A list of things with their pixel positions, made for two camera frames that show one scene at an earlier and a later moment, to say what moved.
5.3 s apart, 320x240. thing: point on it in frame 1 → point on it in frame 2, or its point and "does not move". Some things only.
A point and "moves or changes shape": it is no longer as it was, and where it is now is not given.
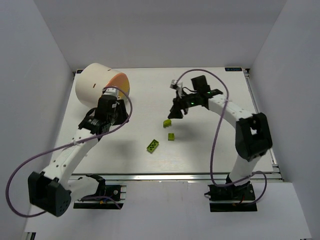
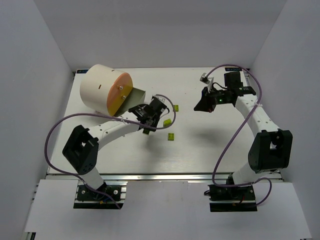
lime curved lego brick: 167,123 does not move
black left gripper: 122,110 → 149,122
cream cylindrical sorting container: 91,82 moves or changes shape
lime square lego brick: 171,136 does not move
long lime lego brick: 152,145 → 146,131
